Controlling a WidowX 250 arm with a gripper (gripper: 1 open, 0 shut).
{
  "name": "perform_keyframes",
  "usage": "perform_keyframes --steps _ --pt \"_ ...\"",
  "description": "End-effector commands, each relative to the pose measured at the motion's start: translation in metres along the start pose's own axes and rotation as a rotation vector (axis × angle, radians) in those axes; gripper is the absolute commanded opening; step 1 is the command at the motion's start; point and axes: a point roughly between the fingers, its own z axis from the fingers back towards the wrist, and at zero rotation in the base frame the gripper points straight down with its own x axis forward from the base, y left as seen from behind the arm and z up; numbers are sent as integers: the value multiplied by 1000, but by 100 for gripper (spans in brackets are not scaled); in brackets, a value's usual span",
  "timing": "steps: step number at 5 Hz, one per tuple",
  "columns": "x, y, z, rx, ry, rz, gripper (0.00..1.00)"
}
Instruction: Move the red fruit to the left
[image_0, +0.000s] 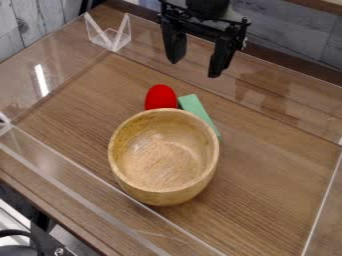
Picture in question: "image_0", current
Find red strawberry toy fruit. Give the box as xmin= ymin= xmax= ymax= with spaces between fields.
xmin=144 ymin=84 xmax=177 ymax=110

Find black metal mount bracket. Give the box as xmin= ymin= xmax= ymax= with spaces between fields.
xmin=29 ymin=222 xmax=77 ymax=256

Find clear acrylic corner bracket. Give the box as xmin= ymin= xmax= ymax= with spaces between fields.
xmin=84 ymin=13 xmax=130 ymax=52

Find green rectangular block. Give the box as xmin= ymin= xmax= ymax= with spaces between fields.
xmin=177 ymin=94 xmax=220 ymax=137

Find wooden bowl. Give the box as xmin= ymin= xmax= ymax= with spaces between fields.
xmin=108 ymin=108 xmax=220 ymax=206

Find black cable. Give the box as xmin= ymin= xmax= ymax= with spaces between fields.
xmin=0 ymin=228 xmax=34 ymax=241

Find clear acrylic enclosure walls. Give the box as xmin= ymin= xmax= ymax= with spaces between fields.
xmin=0 ymin=7 xmax=342 ymax=256

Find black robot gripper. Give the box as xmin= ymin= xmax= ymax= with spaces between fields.
xmin=158 ymin=0 xmax=251 ymax=78

